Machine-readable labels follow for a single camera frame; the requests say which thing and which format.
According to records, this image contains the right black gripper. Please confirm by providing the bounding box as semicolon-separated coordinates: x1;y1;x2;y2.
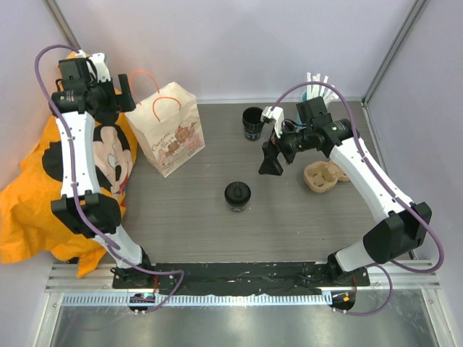
258;119;313;176

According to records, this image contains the black coffee cup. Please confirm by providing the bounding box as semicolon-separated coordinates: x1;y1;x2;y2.
242;107;264;141

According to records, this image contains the black cup lid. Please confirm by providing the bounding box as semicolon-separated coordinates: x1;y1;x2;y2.
224;181;251;207

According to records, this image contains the white paper takeout bag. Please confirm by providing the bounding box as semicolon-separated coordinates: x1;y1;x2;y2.
125;82;205;178

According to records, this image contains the dark coffee cup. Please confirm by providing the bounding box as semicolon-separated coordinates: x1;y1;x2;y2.
228;201;247;212

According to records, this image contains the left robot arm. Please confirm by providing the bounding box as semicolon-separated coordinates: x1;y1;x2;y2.
50;51;155;288

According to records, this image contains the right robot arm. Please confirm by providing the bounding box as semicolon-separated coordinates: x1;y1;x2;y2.
259;97;432;286

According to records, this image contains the bottom pulp cup carrier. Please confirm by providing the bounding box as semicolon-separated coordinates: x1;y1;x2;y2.
303;160;349;193

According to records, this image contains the light blue straw holder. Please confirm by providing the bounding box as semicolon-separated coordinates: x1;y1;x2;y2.
296;92;310;124

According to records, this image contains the orange mickey mouse bag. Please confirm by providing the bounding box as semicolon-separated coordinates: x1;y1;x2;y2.
1;104;138;278

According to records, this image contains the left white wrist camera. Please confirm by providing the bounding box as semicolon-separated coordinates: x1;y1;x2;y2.
76;50;111;82

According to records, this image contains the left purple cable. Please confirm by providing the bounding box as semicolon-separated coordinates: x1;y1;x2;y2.
34;44;185;312

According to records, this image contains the purple cable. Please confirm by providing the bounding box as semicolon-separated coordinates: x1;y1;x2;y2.
34;44;185;312
271;81;445;318

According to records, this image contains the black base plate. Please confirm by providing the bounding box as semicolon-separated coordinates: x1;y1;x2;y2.
111;262;370;296

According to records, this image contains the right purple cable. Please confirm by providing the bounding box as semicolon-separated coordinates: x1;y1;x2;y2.
271;81;445;318

